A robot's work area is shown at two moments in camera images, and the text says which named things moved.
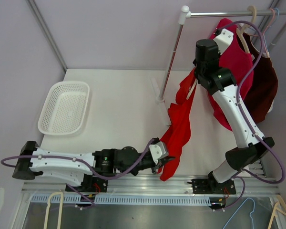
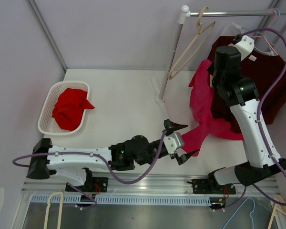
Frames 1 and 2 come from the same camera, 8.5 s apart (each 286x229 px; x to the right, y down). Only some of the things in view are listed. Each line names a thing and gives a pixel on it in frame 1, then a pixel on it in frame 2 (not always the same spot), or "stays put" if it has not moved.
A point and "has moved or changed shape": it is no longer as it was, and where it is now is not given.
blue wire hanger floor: x=250 y=213 stays put
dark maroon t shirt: x=264 y=90 has moved or changed shape
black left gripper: x=155 y=167 -> x=184 y=157
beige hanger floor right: x=281 y=206 stays put
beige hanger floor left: x=60 y=209 stays put
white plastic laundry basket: x=65 y=110 stays put
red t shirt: x=177 y=135 -> x=69 y=109
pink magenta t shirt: x=217 y=109 -> x=201 y=88
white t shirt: x=266 y=54 -> x=233 y=29
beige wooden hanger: x=191 y=88 -> x=199 y=24
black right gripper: x=195 y=62 -> x=210 y=68
